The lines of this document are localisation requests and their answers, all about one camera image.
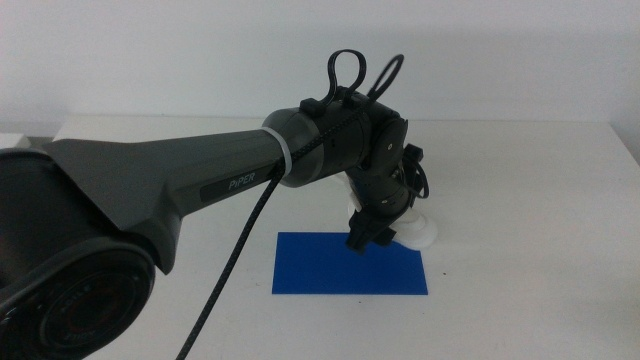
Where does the blue rectangular mat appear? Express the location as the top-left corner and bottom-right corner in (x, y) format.
(271, 231), (430, 296)

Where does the white side table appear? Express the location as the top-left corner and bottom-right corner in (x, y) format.
(0, 132), (27, 151)

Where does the black braided cable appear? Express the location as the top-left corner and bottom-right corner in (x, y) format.
(174, 48), (406, 360)

